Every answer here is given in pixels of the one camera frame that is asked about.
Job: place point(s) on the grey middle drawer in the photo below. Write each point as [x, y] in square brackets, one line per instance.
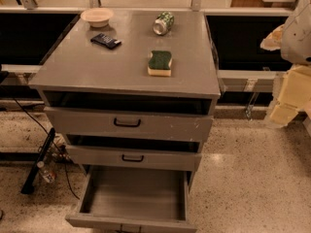
[150, 159]

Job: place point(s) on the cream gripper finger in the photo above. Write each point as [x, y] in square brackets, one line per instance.
[293, 95]

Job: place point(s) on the green and yellow sponge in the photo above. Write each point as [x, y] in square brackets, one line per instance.
[160, 63]

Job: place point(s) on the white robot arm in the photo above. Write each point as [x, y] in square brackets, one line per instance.
[293, 40]

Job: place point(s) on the grey open bottom drawer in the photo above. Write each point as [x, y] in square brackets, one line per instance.
[133, 200]

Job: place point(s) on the beige bowl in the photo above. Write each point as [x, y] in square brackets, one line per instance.
[97, 17]

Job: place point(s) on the grey top drawer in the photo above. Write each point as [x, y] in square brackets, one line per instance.
[124, 124]

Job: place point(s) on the green soda can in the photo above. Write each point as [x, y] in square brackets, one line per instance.
[163, 23]

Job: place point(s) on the grey drawer cabinet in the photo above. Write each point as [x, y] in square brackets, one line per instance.
[82, 75]

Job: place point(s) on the small plastic bottle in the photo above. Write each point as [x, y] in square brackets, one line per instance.
[46, 172]

